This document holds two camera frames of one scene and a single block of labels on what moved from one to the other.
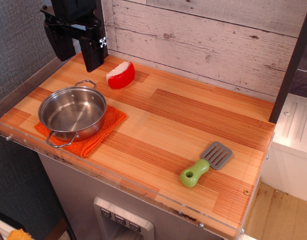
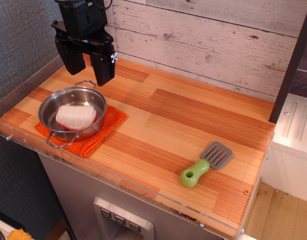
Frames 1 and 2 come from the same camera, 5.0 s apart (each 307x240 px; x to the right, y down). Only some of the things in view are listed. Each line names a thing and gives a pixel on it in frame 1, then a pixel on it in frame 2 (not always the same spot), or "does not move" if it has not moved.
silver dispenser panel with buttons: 117,223 does not move
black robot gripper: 84,16 to 83,26
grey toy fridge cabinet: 97,207 does not move
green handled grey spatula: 215,156 does not move
